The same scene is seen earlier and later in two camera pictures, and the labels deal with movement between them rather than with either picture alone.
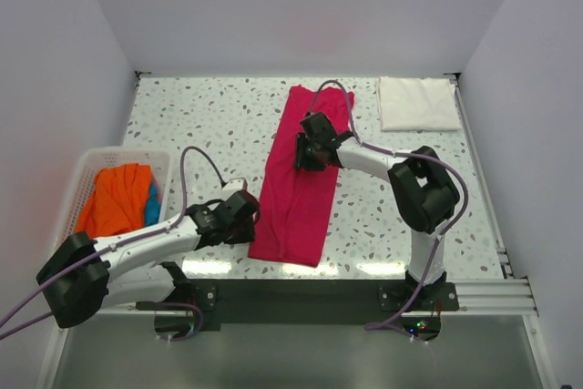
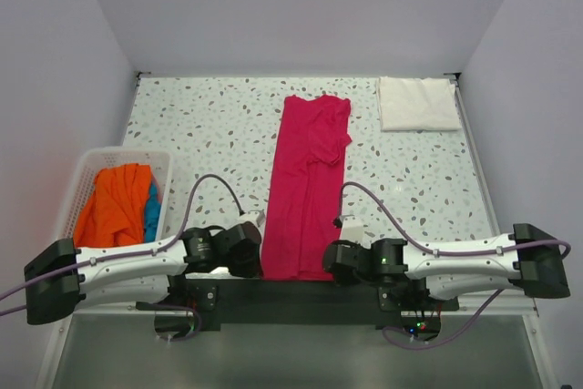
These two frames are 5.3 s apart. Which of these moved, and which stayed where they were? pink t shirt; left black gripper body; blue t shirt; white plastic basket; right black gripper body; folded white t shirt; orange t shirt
Moved: right black gripper body; left black gripper body; pink t shirt
Stayed: orange t shirt; white plastic basket; blue t shirt; folded white t shirt
